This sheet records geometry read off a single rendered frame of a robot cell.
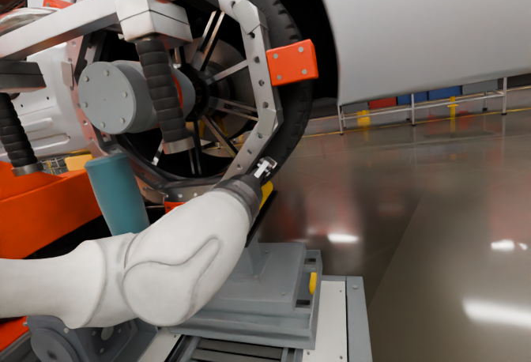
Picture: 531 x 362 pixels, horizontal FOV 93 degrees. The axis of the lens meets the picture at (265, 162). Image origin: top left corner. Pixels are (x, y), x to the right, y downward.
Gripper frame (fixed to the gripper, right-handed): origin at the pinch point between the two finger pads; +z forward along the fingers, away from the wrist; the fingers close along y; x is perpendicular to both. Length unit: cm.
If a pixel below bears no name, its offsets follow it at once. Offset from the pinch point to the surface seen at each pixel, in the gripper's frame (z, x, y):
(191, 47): 18.8, 40.9, 8.5
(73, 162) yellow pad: 8, 58, -48
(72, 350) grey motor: -28, 11, -54
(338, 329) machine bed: 6, -47, -33
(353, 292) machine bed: 21, -50, -29
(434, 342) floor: 11, -71, -19
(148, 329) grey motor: -3, 1, -77
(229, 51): 18.8, 29.6, 14.1
